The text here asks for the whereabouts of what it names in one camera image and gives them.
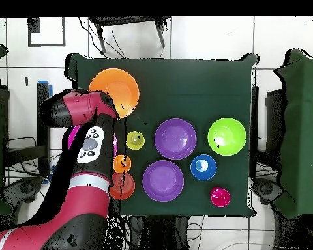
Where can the black metal stand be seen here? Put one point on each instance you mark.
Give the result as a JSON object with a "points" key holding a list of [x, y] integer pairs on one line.
{"points": [[43, 93]]}

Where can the large pink plastic bowl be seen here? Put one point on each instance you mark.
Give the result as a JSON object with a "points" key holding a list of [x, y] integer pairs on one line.
{"points": [[73, 135]]}

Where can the orange plastic cup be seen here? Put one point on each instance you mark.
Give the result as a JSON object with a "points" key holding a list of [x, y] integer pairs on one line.
{"points": [[118, 164]]}

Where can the dark green tablecloth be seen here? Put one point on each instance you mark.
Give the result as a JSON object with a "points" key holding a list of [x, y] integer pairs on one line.
{"points": [[198, 91]]}

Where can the black stool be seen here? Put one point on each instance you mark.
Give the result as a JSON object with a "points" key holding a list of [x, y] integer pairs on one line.
{"points": [[127, 20]]}

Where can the large orange plastic bowl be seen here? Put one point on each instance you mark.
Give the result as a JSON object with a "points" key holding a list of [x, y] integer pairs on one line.
{"points": [[122, 88]]}

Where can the yellow plastic cup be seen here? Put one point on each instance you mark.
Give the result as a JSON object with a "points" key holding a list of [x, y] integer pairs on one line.
{"points": [[135, 140]]}

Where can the light green plastic bowl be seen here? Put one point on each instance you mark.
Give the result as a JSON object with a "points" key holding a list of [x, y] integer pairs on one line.
{"points": [[227, 136]]}

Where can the red plastic cup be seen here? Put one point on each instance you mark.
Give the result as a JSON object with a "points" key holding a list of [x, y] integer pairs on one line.
{"points": [[220, 198]]}

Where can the black floor frame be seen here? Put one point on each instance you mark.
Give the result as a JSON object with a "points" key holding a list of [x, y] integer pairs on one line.
{"points": [[34, 26]]}

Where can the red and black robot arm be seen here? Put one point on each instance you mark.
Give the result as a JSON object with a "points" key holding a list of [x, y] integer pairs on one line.
{"points": [[80, 205]]}

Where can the blue plastic bowl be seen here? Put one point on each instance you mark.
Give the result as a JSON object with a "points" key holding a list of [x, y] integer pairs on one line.
{"points": [[203, 167]]}

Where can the purple plastic bowl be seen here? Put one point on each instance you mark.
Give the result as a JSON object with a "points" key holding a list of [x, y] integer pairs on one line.
{"points": [[175, 138], [163, 181]]}

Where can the small red-orange plastic bowl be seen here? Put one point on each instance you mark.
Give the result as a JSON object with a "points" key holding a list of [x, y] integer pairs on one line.
{"points": [[129, 186]]}

